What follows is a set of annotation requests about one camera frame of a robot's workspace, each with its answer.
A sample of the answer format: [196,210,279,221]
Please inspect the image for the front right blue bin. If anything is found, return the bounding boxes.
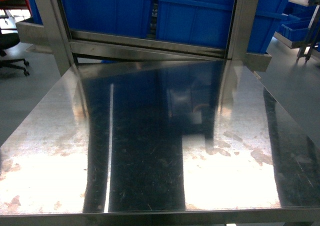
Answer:
[156,0,235,49]

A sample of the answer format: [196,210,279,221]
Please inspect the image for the blue bin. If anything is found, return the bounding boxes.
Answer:
[29,0,43,25]
[61,0,154,38]
[156,0,235,49]
[247,0,288,54]

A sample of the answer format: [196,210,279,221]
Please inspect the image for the front left blue bin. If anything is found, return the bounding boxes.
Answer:
[61,0,154,38]

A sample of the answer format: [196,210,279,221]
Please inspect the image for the far left blue bin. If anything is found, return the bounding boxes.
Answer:
[29,0,43,25]

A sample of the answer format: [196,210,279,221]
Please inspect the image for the far right blue bin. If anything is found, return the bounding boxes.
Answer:
[247,0,288,54]

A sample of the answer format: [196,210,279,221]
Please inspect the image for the blue bins on far rack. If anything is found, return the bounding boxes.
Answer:
[276,5,316,42]

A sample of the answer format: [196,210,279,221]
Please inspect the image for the black office chair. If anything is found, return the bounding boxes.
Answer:
[0,29,30,76]

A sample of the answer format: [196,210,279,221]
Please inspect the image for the stainless steel rack frame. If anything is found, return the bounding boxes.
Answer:
[0,0,320,225]

